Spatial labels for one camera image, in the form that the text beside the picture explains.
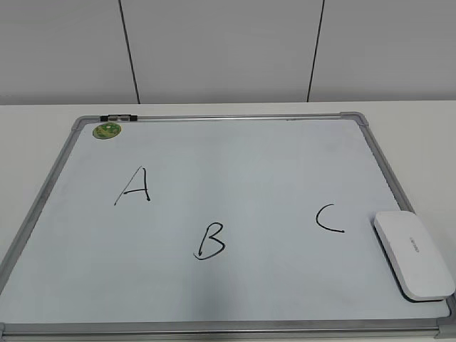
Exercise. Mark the white whiteboard eraser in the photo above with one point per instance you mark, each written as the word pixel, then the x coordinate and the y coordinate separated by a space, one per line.
pixel 416 261

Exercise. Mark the white magnetic whiteboard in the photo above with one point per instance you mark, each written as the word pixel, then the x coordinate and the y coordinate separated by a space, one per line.
pixel 212 227

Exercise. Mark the green round magnet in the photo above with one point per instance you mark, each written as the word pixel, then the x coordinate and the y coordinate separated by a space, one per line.
pixel 106 131

